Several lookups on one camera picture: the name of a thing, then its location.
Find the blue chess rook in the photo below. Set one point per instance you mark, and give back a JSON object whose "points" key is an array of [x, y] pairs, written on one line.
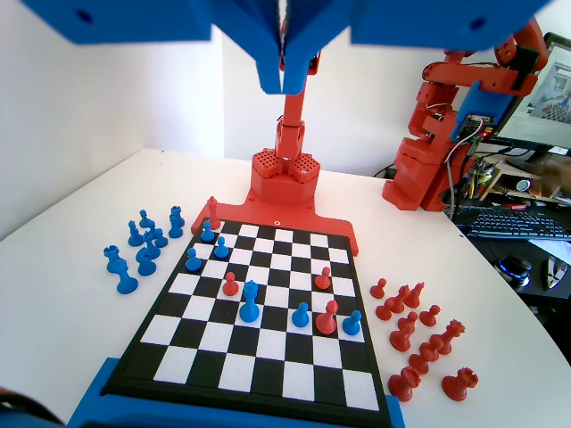
{"points": [[111, 263], [176, 225]]}

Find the blue chess king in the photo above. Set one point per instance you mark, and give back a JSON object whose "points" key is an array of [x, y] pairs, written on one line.
{"points": [[250, 307]]}

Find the blue chess pawn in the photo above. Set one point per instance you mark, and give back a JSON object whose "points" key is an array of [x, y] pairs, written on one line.
{"points": [[220, 249], [206, 232], [192, 263], [160, 241], [301, 317], [352, 325]]}

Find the black silver gadget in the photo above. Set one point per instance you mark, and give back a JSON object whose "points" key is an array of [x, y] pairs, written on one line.
{"points": [[555, 274]]}

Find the red chess bishop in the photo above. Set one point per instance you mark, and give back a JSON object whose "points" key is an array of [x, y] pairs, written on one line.
{"points": [[403, 296], [327, 321]]}

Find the red chess pawn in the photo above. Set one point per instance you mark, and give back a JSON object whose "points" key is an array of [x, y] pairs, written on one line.
{"points": [[401, 336], [429, 316], [322, 281], [432, 350], [229, 287], [378, 290], [384, 311]]}

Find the wooden desk organizer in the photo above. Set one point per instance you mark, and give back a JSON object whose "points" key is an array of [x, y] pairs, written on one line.
{"points": [[499, 169]]}

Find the red chess rook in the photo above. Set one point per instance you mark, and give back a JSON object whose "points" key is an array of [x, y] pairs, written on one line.
{"points": [[405, 385], [461, 384]]}

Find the black keyboard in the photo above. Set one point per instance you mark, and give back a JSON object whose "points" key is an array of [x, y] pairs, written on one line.
{"points": [[513, 225]]}

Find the red chess queen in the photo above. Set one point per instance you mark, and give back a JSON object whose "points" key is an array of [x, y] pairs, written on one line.
{"points": [[450, 339]]}

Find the red robot arm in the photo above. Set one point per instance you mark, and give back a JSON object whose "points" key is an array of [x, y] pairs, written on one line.
{"points": [[292, 116]]}

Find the black white chessboard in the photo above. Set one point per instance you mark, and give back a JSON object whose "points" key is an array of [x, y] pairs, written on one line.
{"points": [[285, 339]]}

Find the blue electronics holder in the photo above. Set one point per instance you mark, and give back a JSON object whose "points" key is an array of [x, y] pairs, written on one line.
{"points": [[479, 109]]}

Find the black computer mouse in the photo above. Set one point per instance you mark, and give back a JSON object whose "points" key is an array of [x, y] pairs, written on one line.
{"points": [[515, 271]]}

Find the computer monitor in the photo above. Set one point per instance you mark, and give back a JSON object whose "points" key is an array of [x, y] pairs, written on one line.
{"points": [[548, 89]]}

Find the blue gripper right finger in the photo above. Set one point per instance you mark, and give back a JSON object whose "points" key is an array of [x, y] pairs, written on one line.
{"points": [[321, 31]]}

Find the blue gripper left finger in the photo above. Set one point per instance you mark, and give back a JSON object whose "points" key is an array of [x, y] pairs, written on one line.
{"points": [[241, 35]]}

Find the red chess king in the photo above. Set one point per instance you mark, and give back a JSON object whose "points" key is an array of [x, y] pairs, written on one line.
{"points": [[214, 216]]}

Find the person's bare hand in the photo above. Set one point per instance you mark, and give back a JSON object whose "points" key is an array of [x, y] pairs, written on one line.
{"points": [[557, 176]]}

